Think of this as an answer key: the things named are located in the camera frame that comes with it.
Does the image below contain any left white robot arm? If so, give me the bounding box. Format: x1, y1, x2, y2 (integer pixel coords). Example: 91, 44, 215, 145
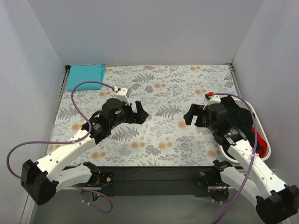
21, 98, 148, 205

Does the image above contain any floral tablecloth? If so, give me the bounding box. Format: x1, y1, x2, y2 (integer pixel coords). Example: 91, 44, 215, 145
47, 65, 237, 166

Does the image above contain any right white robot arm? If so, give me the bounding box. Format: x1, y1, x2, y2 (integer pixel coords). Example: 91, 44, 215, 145
184, 103, 299, 224

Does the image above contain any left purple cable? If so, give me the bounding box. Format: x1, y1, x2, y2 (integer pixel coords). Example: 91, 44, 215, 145
6, 80, 117, 214

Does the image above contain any white laundry basket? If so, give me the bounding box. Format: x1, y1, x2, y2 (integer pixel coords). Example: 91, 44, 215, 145
218, 97, 271, 165

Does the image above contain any folded teal t shirt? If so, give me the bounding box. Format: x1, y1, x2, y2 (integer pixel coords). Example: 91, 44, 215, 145
67, 64, 106, 91

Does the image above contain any aluminium frame rail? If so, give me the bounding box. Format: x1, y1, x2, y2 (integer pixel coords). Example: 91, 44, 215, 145
19, 195, 35, 224

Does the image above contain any black t shirt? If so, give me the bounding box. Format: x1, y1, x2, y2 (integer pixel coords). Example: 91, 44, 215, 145
221, 96, 255, 148

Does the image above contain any red t shirt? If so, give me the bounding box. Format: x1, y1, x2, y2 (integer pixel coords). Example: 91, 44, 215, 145
248, 126, 268, 158

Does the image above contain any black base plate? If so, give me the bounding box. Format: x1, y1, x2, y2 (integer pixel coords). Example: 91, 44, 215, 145
72, 166, 241, 198

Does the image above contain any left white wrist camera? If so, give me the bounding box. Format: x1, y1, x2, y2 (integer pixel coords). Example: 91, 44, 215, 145
115, 88, 131, 105

